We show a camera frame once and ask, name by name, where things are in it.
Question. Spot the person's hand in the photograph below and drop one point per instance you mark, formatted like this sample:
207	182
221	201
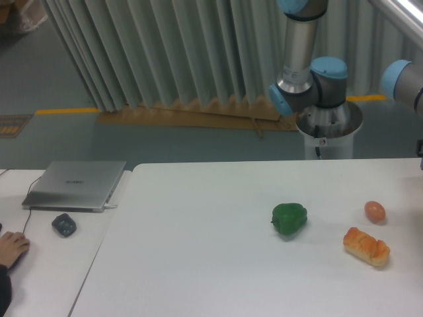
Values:
12	245

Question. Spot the orange bread loaf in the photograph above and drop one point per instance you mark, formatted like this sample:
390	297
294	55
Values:
366	248

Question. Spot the black computer mouse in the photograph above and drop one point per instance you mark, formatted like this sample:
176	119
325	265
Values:
16	262

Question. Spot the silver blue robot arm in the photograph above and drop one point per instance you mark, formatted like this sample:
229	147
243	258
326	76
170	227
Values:
317	89

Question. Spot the black sleeved forearm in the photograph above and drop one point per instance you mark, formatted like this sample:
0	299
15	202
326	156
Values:
5	290

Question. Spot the small black puck device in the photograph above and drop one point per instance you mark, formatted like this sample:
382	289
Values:
64	225

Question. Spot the silver closed laptop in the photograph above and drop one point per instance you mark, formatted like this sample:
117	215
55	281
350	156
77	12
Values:
75	186

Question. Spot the grey pleated curtain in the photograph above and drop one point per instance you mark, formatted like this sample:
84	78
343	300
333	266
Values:
144	52

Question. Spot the green bell pepper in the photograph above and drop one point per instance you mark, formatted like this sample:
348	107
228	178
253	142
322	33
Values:
288	218

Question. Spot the flat brown cardboard sheet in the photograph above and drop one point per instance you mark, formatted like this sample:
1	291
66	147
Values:
260	116

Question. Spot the brown egg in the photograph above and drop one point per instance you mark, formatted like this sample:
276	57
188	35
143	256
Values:
374	211

